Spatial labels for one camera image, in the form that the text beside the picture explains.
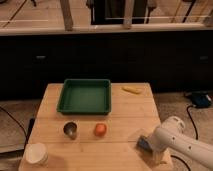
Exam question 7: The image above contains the dark blue floor device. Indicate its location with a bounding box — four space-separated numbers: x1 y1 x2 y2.
188 93 212 108

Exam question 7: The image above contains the green plastic tray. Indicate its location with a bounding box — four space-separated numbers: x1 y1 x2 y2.
57 79 111 115

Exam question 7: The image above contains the blue sponge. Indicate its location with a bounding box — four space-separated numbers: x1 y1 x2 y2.
137 136 152 152

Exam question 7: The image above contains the yellow banana toy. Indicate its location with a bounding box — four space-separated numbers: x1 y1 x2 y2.
122 86 142 94

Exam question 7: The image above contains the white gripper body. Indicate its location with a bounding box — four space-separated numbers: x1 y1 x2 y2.
145 133 159 151

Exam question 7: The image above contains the small metal cup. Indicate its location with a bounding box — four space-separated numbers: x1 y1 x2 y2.
63 122 77 139

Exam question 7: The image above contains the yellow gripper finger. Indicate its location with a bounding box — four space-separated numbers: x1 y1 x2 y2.
153 152 166 165

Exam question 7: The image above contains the black cable right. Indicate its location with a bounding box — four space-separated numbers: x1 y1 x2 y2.
186 105 200 141

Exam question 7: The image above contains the black cable left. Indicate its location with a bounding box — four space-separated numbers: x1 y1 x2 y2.
0 105 29 141

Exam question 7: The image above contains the orange ball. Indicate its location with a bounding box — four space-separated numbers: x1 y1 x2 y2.
94 123 107 137

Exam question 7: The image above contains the black cable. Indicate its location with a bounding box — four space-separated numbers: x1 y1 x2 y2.
0 105 29 141
186 105 200 141

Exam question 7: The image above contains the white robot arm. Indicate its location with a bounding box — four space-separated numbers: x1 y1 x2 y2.
147 116 213 170

